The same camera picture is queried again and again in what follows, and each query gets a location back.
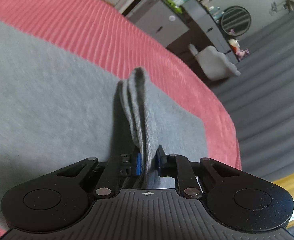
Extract grey knit pants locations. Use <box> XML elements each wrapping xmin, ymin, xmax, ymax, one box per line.
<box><xmin>0</xmin><ymin>22</ymin><xmax>209</xmax><ymax>229</ymax></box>

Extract grey curtain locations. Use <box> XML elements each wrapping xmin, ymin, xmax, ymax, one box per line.
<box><xmin>212</xmin><ymin>11</ymin><xmax>294</xmax><ymax>181</ymax></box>

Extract colourful plush toys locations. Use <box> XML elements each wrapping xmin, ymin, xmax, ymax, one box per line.
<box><xmin>228</xmin><ymin>38</ymin><xmax>250</xmax><ymax>61</ymax></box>

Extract grey cabinet with round knob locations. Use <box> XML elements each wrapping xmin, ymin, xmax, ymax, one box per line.
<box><xmin>128</xmin><ymin>0</ymin><xmax>189</xmax><ymax>47</ymax></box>

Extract round black mirror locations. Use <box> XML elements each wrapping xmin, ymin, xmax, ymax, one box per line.
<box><xmin>220</xmin><ymin>6</ymin><xmax>252</xmax><ymax>37</ymax></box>

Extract grey dresser desk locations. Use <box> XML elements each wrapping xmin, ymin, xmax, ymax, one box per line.
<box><xmin>182</xmin><ymin>0</ymin><xmax>239</xmax><ymax>64</ymax></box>

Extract green plant in pot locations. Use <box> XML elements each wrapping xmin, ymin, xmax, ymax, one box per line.
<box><xmin>164</xmin><ymin>0</ymin><xmax>182</xmax><ymax>14</ymax></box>

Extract pink ribbed bed blanket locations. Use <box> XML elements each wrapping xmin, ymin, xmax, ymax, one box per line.
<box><xmin>0</xmin><ymin>0</ymin><xmax>241</xmax><ymax>236</ymax></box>

